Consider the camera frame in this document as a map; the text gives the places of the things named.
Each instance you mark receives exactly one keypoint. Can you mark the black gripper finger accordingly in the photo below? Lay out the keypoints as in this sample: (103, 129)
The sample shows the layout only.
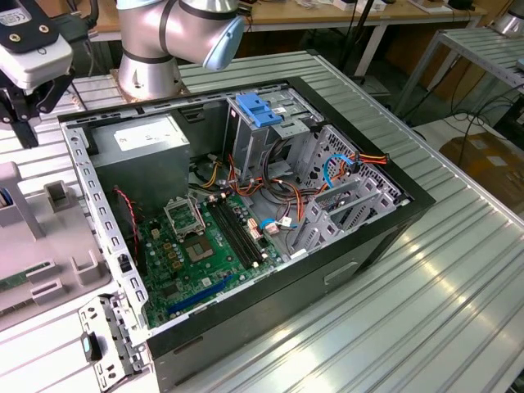
(6, 110)
(57, 92)

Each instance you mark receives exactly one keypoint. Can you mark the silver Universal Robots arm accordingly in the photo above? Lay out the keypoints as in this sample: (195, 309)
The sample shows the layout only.
(147, 78)

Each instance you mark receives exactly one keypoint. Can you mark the metal disk bay cage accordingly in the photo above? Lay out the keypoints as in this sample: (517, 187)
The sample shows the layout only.
(323, 233)

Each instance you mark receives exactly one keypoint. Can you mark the grey power supply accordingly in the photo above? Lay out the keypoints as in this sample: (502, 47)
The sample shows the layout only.
(139, 172)

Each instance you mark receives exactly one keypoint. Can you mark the grey parts rack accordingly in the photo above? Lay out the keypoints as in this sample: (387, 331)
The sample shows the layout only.
(57, 245)

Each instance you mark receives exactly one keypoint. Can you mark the green RAM stick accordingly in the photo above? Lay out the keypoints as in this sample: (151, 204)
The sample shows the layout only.
(16, 281)

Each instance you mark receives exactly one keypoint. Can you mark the metal optical drive cage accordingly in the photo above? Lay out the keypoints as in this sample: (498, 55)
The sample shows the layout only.
(249, 151)

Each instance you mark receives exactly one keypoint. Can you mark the blue drive latch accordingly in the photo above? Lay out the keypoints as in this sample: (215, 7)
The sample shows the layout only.
(258, 110)

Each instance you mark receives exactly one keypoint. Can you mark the CPU socket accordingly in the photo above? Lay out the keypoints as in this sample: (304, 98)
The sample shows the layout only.
(198, 249)

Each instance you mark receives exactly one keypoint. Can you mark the black RAM slot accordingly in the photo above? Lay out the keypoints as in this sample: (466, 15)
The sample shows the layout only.
(244, 233)
(232, 236)

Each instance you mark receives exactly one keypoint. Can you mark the green motherboard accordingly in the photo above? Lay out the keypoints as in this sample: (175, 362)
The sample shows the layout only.
(192, 286)

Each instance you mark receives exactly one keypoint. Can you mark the blue expansion slot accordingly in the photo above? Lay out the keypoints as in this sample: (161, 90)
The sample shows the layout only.
(200, 295)

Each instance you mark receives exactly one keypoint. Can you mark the black blue latch clip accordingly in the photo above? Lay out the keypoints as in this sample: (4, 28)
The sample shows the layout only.
(91, 346)

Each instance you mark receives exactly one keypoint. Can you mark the long wooden desk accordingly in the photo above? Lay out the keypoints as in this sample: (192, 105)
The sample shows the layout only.
(311, 15)

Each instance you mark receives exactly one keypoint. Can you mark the black tripod stand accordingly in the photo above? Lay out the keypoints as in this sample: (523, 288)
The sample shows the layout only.
(356, 32)

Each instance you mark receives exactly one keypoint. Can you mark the black open PC case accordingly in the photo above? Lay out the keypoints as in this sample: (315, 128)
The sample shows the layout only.
(266, 319)

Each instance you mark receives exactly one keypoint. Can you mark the brown cardboard box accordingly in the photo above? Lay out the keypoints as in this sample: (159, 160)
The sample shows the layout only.
(499, 176)
(462, 82)

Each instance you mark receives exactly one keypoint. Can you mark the metal slat side table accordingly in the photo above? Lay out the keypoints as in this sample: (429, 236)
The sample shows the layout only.
(479, 47)

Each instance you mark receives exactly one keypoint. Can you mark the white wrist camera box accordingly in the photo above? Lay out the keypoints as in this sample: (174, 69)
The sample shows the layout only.
(32, 65)

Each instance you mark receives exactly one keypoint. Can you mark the black camera bracket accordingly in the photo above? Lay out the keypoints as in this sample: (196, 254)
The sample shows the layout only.
(28, 43)

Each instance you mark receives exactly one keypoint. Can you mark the hinged metal slot bracket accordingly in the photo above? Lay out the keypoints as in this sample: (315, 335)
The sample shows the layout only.
(118, 323)

